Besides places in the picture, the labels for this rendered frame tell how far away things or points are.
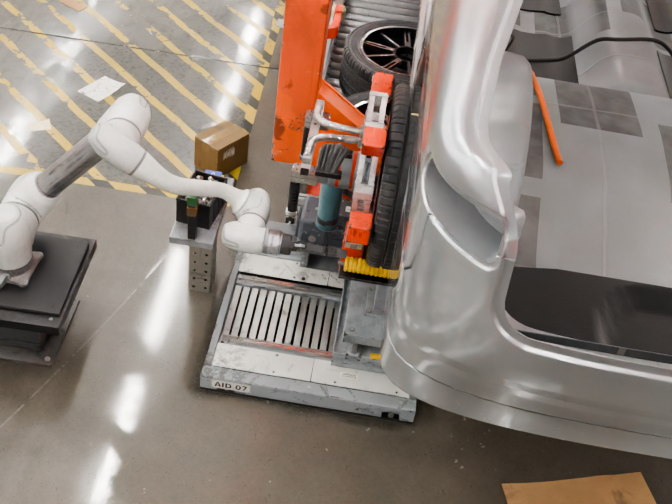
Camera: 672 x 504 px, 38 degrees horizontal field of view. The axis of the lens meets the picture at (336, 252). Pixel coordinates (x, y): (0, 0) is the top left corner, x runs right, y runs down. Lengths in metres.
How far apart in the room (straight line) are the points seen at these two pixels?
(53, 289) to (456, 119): 1.89
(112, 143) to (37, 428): 1.10
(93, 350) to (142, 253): 0.60
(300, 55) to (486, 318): 1.65
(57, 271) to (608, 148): 2.07
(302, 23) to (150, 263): 1.29
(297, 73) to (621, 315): 1.54
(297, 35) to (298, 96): 0.26
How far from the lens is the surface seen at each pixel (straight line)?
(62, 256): 3.85
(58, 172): 3.65
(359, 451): 3.66
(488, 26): 2.61
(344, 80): 4.95
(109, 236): 4.43
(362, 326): 3.77
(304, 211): 3.98
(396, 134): 3.18
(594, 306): 3.08
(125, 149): 3.29
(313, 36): 3.70
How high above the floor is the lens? 2.89
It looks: 41 degrees down
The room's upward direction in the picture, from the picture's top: 9 degrees clockwise
